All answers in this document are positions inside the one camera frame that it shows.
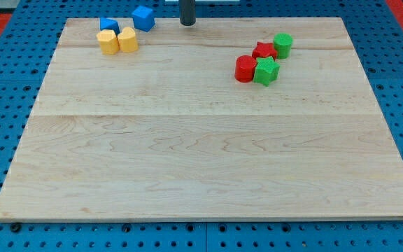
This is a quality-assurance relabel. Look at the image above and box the blue cube block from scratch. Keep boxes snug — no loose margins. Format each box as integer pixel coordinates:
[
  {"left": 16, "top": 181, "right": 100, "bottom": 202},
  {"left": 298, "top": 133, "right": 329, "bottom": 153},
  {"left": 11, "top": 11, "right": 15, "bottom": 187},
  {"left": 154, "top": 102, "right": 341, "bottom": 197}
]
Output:
[{"left": 132, "top": 6, "right": 155, "bottom": 32}]

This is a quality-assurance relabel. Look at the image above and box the light wooden board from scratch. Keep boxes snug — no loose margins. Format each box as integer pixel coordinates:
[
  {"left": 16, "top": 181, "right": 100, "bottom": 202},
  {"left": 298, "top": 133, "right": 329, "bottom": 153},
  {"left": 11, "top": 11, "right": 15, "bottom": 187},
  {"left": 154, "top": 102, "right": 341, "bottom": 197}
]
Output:
[{"left": 0, "top": 17, "right": 403, "bottom": 223}]

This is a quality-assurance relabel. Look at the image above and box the red cylinder block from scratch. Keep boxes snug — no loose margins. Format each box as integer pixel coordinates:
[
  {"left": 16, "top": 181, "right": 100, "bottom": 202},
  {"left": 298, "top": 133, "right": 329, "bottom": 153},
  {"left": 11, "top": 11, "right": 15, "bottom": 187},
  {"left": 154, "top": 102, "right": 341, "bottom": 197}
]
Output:
[{"left": 234, "top": 55, "right": 257, "bottom": 83}]

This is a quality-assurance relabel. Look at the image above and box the green star block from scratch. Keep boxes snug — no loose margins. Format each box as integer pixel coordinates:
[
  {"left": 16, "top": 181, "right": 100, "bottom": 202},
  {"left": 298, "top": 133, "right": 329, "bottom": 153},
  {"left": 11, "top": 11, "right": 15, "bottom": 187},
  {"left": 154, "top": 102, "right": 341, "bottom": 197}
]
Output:
[{"left": 253, "top": 56, "right": 280, "bottom": 87}]

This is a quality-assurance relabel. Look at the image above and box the red star block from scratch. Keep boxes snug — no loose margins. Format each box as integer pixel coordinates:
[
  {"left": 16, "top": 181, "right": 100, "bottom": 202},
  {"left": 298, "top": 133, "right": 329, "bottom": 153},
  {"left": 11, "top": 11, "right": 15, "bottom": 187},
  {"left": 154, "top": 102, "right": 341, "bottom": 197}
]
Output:
[{"left": 252, "top": 42, "right": 278, "bottom": 60}]

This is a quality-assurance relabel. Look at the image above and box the yellow heart block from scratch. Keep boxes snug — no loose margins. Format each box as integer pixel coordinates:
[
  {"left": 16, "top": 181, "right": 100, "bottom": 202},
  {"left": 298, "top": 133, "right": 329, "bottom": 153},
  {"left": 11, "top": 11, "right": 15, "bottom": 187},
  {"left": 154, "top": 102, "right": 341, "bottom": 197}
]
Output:
[{"left": 118, "top": 27, "right": 139, "bottom": 53}]

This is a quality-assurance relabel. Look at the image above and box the green cylinder block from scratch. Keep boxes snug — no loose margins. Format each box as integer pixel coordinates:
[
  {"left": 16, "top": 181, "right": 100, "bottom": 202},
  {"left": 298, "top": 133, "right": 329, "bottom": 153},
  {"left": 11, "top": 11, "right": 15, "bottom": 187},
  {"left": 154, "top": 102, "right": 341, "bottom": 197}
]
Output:
[{"left": 274, "top": 33, "right": 293, "bottom": 59}]

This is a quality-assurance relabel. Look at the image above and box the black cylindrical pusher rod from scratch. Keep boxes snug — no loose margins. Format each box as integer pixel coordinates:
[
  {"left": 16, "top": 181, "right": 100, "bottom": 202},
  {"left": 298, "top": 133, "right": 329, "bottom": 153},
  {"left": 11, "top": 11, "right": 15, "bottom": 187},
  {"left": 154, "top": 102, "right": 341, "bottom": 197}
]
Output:
[{"left": 178, "top": 0, "right": 196, "bottom": 26}]

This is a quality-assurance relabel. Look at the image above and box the yellow hexagon block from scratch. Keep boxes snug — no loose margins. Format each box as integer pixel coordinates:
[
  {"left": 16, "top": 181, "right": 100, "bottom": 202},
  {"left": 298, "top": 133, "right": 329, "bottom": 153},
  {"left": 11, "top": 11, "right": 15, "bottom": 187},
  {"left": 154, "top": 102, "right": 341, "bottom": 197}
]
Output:
[{"left": 97, "top": 29, "right": 120, "bottom": 55}]

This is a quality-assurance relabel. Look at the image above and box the blue wedge block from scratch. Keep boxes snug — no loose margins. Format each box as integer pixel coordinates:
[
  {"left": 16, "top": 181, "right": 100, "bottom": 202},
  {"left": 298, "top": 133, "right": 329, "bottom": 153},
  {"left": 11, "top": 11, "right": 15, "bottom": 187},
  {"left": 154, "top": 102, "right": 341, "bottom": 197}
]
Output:
[{"left": 99, "top": 17, "right": 120, "bottom": 35}]

